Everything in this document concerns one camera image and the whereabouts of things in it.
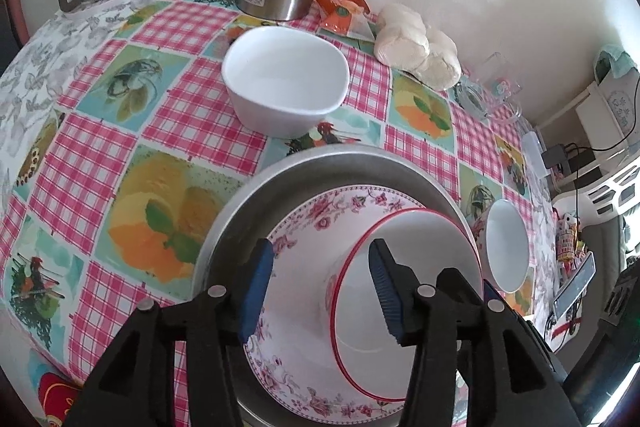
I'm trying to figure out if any pink checked fruit-print tablecloth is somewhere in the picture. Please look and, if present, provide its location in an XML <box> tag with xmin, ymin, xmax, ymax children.
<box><xmin>0</xmin><ymin>0</ymin><xmax>556</xmax><ymax>427</ymax></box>

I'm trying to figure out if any pink floral plate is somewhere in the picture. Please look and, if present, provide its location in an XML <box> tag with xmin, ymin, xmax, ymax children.
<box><xmin>244</xmin><ymin>187</ymin><xmax>441</xmax><ymax>418</ymax></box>

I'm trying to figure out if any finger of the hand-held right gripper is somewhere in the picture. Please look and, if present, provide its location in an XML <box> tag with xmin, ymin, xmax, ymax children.
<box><xmin>482</xmin><ymin>281</ymin><xmax>568</xmax><ymax>380</ymax></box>
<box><xmin>602</xmin><ymin>267</ymin><xmax>638</xmax><ymax>333</ymax></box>

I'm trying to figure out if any orange snack packet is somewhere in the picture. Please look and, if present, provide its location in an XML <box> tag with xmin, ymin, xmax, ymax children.
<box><xmin>315</xmin><ymin>0</ymin><xmax>377</xmax><ymax>40</ymax></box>

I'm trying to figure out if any blue chair with pink rim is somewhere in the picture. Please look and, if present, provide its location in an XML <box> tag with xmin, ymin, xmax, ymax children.
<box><xmin>7</xmin><ymin>0</ymin><xmax>31</xmax><ymax>50</ymax></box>

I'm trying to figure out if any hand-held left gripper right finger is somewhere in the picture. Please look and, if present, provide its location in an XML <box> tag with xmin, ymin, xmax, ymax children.
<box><xmin>367</xmin><ymin>238</ymin><xmax>571</xmax><ymax>427</ymax></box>

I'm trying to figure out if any red patterned cushion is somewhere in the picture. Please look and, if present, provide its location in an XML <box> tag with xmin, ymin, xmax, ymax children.
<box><xmin>37</xmin><ymin>369</ymin><xmax>83</xmax><ymax>427</ymax></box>

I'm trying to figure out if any white plastic chair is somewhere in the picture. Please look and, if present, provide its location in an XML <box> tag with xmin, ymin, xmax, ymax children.
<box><xmin>582</xmin><ymin>164</ymin><xmax>640</xmax><ymax>228</ymax></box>

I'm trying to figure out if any white power strip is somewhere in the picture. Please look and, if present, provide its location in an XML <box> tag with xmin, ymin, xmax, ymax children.
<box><xmin>522</xmin><ymin>131</ymin><xmax>548</xmax><ymax>178</ymax></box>

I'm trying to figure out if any white square bowl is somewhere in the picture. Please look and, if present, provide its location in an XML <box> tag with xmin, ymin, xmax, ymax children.
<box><xmin>221</xmin><ymin>26</ymin><xmax>351</xmax><ymax>138</ymax></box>

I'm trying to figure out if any strawberry print bowl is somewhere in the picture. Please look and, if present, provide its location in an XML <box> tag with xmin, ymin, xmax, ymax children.
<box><xmin>325</xmin><ymin>207</ymin><xmax>485</xmax><ymax>403</ymax></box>

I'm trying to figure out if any white shelf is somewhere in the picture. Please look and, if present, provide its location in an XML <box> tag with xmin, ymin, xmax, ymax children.
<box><xmin>537</xmin><ymin>82</ymin><xmax>640</xmax><ymax>158</ymax></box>

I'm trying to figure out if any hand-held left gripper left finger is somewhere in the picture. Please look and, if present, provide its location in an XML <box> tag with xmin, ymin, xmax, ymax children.
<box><xmin>62</xmin><ymin>238</ymin><xmax>276</xmax><ymax>427</ymax></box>

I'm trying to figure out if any black charger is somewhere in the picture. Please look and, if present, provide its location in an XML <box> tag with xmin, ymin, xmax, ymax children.
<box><xmin>542</xmin><ymin>144</ymin><xmax>576</xmax><ymax>170</ymax></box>

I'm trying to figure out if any clear glass mug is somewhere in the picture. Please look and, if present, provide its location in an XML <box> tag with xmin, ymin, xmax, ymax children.
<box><xmin>457</xmin><ymin>52</ymin><xmax>523</xmax><ymax>123</ymax></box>

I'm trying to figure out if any bag of steamed buns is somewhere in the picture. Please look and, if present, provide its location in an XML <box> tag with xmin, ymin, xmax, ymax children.
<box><xmin>374</xmin><ymin>3</ymin><xmax>463</xmax><ymax>90</ymax></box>

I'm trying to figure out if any smartphone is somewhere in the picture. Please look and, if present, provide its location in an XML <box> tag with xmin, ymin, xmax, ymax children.
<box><xmin>552</xmin><ymin>252</ymin><xmax>596</xmax><ymax>320</ymax></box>

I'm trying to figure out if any large metal plate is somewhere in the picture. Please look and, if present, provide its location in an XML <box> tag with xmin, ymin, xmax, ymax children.
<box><xmin>190</xmin><ymin>144</ymin><xmax>483</xmax><ymax>427</ymax></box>

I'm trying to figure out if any white printed bag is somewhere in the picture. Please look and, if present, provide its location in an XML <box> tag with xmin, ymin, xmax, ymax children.
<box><xmin>594</xmin><ymin>44</ymin><xmax>640</xmax><ymax>143</ymax></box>

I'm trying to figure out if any light blue bowl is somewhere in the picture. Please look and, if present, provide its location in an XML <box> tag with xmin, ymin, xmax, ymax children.
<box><xmin>472</xmin><ymin>198</ymin><xmax>536</xmax><ymax>295</ymax></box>

